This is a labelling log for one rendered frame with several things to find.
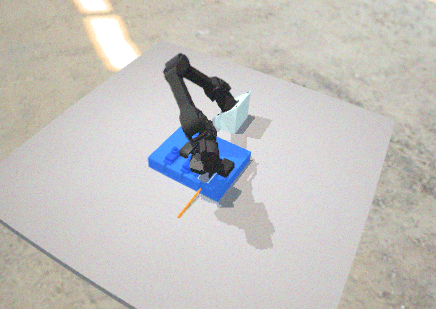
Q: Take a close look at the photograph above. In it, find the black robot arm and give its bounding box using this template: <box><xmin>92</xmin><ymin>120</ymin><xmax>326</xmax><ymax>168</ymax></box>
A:
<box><xmin>163</xmin><ymin>53</ymin><xmax>239</xmax><ymax>175</ymax></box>

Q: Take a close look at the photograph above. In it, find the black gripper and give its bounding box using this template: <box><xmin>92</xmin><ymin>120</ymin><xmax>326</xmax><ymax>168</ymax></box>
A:
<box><xmin>179</xmin><ymin>141</ymin><xmax>235</xmax><ymax>179</ymax></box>

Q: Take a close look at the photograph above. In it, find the blue flat panel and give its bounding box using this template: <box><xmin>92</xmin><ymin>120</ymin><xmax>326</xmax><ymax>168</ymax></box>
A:
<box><xmin>148</xmin><ymin>127</ymin><xmax>251</xmax><ymax>202</ymax></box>

